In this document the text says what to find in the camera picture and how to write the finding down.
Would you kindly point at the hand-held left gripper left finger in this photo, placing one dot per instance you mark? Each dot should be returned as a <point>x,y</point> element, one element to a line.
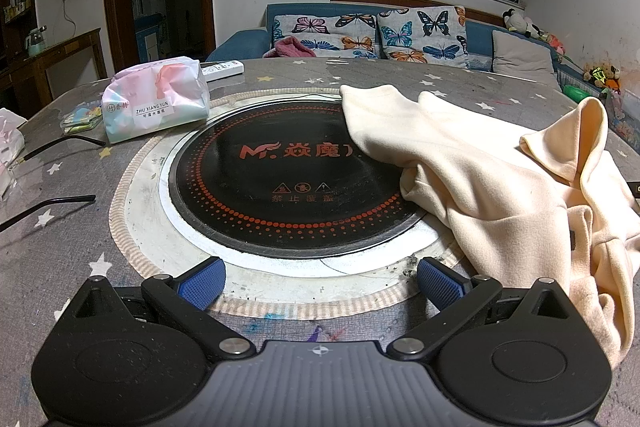
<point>200,281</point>

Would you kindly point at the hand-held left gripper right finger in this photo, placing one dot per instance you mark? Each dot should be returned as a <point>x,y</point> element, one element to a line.
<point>440,282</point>

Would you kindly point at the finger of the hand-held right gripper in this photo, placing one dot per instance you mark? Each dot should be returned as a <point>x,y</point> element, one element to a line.
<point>635,193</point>

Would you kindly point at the cream garment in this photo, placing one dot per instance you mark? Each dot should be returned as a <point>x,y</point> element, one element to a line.
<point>475,167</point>

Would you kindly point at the green toy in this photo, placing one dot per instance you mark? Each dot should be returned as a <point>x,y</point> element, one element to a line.
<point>577,93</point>

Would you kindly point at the black round induction cooktop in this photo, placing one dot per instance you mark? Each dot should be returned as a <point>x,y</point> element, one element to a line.
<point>280,187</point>

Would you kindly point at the grey star tablecloth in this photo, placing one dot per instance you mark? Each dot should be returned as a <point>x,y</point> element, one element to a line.
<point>75,252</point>

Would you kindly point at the plain grey cushion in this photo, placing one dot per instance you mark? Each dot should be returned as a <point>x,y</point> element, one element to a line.
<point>522,57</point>

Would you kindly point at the colourful plush toys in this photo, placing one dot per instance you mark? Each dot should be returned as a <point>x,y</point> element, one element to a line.
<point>547,39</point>

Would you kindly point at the white pink tissue packet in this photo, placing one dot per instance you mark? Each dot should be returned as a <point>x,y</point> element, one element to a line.
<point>155,102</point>

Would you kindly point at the small colourful packet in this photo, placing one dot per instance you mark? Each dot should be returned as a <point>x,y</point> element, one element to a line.
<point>82,119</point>

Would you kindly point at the black white plush toy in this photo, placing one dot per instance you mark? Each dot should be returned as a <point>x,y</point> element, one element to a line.
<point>515,22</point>

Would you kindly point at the white power strip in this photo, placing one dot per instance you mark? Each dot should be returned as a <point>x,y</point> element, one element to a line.
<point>222,69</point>

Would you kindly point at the crumpled pink white wrapper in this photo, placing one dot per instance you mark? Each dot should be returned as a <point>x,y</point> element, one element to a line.
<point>5,179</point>
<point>11,137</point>

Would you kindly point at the butterfly print cushion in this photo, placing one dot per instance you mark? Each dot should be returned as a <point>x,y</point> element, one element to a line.
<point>425,37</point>
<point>325,32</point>

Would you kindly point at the blue sofa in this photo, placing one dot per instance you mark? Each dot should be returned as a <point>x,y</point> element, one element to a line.
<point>245,39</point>

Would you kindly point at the blue storage box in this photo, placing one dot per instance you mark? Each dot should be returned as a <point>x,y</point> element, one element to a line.
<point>150,39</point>

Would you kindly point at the pink cloth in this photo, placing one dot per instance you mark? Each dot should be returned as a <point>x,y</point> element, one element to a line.
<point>295,48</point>

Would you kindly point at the wooden side table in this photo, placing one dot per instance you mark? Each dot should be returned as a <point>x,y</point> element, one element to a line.
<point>50,57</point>

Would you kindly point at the pale green kettle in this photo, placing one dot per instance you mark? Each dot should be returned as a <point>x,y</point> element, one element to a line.
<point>36,42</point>

